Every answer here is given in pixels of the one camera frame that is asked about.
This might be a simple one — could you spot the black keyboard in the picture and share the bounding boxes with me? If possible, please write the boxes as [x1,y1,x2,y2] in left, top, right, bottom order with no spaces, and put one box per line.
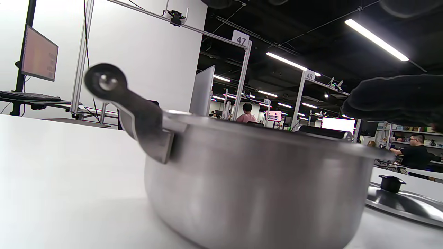
[0,91,63,102]

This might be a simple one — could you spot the white storage shelf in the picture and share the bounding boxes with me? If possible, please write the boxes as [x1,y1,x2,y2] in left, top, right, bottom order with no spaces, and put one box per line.
[385,123,443,165]

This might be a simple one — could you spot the steel pot lid black knob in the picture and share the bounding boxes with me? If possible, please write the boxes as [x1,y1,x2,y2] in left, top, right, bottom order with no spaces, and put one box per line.
[365,175,443,228]

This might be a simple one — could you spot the person's left hand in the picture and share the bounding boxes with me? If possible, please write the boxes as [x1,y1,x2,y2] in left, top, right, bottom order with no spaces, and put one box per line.
[200,0,443,18]

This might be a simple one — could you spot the long ceiling light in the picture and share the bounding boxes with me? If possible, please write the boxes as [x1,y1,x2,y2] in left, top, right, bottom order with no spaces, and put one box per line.
[344,19,410,62]
[265,52,322,77]

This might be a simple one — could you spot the computer monitor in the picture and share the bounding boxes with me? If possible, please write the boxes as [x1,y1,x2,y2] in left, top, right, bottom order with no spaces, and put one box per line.
[21,24,59,82]

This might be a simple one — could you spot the steel pot black handles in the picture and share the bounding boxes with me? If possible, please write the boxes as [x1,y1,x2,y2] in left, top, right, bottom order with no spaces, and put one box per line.
[84,63,395,249]

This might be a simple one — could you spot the grey partition panel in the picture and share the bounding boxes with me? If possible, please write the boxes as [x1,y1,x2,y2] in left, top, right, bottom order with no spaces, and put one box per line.
[189,65,216,117]

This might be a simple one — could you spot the aluminium frame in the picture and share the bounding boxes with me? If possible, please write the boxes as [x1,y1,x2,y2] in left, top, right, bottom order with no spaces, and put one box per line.
[70,0,252,121]

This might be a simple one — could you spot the black frame mounted camera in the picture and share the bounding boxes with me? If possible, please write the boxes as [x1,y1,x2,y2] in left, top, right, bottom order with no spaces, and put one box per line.
[168,10,186,27]

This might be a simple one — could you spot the dark keyboard monitor stand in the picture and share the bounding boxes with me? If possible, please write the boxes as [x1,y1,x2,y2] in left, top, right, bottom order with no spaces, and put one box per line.
[0,0,83,117]

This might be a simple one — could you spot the person's right hand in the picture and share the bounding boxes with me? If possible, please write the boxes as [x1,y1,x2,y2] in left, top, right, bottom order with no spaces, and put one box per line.
[341,74,443,132]

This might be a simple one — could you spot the bright white screen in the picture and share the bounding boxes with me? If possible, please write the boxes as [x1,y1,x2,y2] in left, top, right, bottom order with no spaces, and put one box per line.
[322,118,356,134]

